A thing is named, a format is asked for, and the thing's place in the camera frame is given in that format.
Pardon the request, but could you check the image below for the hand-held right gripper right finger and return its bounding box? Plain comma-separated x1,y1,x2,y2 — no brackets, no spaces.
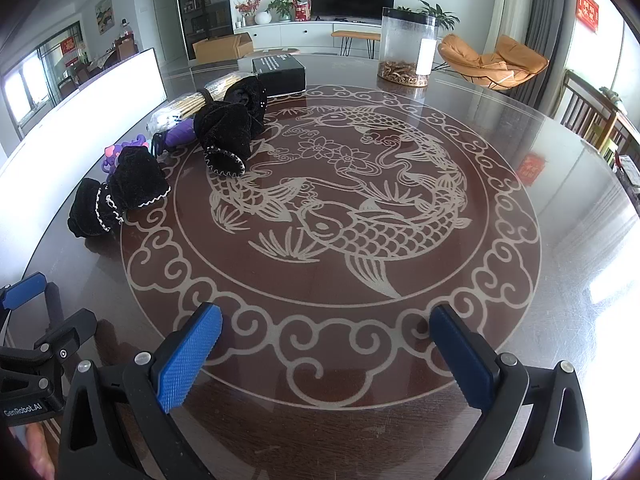
429,304,594,480

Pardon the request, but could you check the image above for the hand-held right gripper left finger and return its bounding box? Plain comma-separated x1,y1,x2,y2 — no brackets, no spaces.
59,302,224,480

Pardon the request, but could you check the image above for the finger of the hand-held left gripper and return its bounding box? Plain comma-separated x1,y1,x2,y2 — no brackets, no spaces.
34,308,99,362
0,272,64,332

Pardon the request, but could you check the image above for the black printed box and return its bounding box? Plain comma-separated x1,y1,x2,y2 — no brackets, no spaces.
251,51,307,96

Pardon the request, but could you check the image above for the purple cartoon figure toy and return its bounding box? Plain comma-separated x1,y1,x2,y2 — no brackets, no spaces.
102,135,151,173

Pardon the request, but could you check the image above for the red envelope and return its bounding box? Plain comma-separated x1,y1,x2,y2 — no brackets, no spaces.
517,152,545,181

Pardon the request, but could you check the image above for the bagged bamboo skewer bundle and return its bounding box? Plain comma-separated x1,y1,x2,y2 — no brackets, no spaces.
149,72,251,134

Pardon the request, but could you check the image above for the wooden chair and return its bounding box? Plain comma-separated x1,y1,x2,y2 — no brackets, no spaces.
560,70,640,166

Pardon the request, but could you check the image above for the orange lounge chair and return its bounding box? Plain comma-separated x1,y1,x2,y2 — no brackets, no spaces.
437,34,550,92

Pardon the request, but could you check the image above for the cardboard box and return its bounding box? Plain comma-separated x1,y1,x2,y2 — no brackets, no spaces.
192,32,254,65

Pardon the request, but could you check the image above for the clear cylinder container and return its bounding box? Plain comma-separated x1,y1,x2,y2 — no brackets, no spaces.
377,6,440,88

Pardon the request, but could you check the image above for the dark glass display cabinet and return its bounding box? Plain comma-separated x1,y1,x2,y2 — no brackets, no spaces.
174,0,234,61

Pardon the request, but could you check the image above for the wooden bench with hairpin legs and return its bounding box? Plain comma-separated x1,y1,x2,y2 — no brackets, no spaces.
331,30,382,56

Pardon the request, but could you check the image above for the white television cabinet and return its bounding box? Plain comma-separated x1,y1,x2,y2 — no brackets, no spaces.
245,20,386,54

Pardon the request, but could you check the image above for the large leafy potted plant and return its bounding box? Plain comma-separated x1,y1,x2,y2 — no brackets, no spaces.
400,0,461,32

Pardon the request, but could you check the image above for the red flower arrangement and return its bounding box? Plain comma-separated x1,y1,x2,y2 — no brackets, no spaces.
235,0,264,26

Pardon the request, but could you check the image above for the green potted plant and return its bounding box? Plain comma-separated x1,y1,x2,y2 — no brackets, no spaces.
267,0,301,22

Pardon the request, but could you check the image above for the white standing air conditioner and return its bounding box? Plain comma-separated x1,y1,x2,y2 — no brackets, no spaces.
497,0,537,53

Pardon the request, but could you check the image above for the grey curtain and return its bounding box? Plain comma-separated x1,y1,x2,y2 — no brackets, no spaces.
529,0,577,68

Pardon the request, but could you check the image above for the black television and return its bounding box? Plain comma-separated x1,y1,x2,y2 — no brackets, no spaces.
310,0,396,23

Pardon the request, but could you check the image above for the black velvet drawstring pouch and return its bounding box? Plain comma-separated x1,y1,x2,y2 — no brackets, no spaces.
222,74,269,133
192,101,260,177
68,147,172,239

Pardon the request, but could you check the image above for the purple handled tool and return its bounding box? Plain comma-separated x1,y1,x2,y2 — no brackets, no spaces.
151,120,198,154

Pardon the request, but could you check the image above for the framed wall painting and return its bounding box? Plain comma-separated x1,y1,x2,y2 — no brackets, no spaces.
95,0,114,35

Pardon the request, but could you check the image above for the red wall poster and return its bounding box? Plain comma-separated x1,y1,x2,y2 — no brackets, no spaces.
576,0,600,35

